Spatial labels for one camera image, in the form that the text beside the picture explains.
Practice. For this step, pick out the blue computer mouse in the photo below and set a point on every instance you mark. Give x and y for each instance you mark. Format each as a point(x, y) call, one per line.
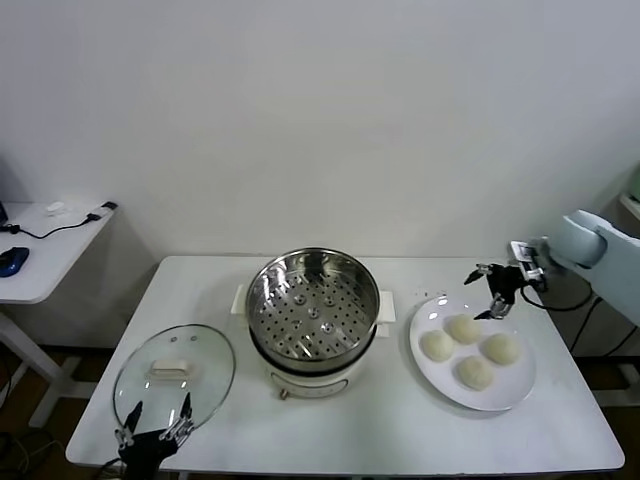
point(12, 261)

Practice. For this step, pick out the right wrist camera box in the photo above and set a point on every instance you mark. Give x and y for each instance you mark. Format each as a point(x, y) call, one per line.
point(525, 260)

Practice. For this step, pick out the round glass pot lid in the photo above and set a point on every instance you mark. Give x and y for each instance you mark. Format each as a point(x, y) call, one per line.
point(200, 360)

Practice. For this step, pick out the small black adapter plug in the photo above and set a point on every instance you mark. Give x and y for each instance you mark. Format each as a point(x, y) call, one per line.
point(109, 205)

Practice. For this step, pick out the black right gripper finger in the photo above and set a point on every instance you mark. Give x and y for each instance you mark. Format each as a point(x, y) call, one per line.
point(500, 306)
point(482, 271)

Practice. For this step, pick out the white steamed baozi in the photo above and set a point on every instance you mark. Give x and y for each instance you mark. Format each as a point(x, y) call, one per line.
point(474, 372)
point(500, 348)
point(438, 345)
point(463, 329)

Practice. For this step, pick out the white electric cooker base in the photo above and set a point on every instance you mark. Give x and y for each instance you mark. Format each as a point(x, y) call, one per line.
point(310, 385)

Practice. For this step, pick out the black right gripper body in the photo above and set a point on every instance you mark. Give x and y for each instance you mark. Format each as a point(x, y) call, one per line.
point(505, 282)

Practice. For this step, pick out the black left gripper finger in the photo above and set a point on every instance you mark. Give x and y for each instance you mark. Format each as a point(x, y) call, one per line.
point(187, 407)
point(129, 422)

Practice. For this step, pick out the perforated steel steamer basket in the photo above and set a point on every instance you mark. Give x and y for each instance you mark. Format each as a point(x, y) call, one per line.
point(285, 320)

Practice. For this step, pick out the white side table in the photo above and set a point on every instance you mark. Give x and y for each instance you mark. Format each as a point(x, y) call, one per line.
point(45, 270)

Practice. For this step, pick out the large white plate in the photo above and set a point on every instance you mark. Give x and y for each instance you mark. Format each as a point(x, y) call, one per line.
point(510, 385)

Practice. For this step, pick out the crumpled white tissue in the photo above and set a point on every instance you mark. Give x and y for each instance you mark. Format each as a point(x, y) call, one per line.
point(55, 208)

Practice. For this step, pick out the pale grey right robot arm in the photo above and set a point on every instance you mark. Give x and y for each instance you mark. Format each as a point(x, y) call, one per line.
point(590, 240)

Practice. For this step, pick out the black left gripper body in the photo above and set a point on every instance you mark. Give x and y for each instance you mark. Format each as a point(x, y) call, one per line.
point(147, 445)

